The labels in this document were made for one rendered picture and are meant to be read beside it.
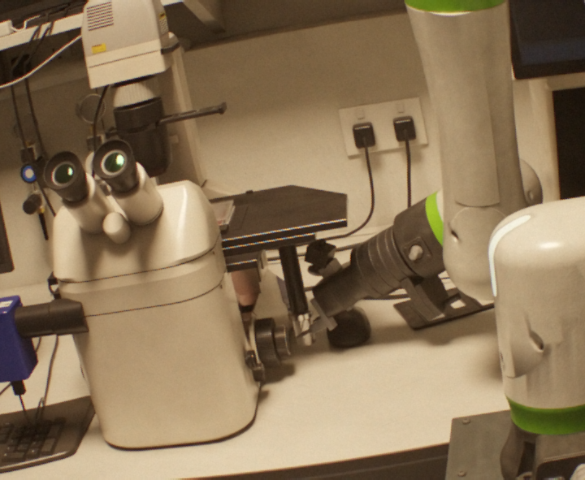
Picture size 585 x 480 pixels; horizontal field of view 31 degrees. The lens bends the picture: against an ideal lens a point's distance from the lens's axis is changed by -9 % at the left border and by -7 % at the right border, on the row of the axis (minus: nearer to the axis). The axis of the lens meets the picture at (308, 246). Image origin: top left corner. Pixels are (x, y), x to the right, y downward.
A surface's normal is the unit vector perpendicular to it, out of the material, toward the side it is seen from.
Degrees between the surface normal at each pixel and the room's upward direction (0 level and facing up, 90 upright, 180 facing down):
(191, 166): 105
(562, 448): 0
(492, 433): 0
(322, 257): 90
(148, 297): 90
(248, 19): 90
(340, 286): 82
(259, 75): 90
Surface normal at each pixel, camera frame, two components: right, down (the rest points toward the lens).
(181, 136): -0.01, 0.46
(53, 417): -0.16, -0.92
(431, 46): -0.67, 0.55
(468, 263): -0.55, 0.38
